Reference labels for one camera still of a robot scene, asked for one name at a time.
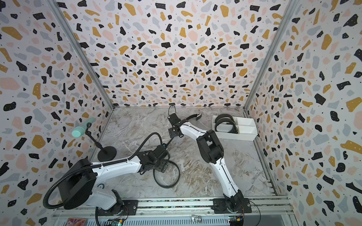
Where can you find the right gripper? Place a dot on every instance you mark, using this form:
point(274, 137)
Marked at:
point(172, 133)

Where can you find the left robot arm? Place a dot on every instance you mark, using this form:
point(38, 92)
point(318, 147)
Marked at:
point(82, 187)

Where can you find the aluminium rail frame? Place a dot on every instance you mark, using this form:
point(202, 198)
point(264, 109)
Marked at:
point(266, 211)

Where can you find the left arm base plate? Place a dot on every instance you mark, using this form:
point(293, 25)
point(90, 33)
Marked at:
point(126, 208)

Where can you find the green foam microphone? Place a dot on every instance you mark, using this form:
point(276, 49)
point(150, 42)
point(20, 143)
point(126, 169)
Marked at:
point(81, 130)

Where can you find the white divided storage box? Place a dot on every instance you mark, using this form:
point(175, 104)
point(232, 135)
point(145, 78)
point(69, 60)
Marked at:
point(246, 129)

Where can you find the pink printed card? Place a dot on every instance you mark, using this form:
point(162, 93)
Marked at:
point(76, 222)

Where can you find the long black belt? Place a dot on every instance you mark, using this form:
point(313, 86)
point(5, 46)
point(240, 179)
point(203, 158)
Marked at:
point(226, 125)
point(167, 174)

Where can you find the black microphone stand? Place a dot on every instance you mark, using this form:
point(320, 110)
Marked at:
point(106, 153)

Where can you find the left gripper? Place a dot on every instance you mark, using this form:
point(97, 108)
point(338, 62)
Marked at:
point(164, 167)

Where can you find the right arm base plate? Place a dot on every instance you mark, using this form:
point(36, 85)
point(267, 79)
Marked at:
point(223, 206)

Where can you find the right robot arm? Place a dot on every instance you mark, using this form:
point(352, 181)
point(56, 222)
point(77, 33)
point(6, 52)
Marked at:
point(212, 152)

